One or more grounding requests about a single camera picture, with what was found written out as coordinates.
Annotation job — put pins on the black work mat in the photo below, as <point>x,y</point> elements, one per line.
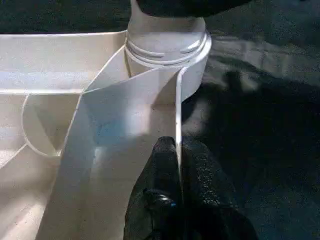
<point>262,112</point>

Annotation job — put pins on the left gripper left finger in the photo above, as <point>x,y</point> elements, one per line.
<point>157,200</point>

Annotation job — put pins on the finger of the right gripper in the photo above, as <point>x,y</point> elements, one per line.
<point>190,7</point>

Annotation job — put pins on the white plastic table top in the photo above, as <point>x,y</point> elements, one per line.
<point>50,75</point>

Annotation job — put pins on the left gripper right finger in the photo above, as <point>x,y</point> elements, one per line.
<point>212,205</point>

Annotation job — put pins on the white plastic table leg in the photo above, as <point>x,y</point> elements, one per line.
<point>165,37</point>

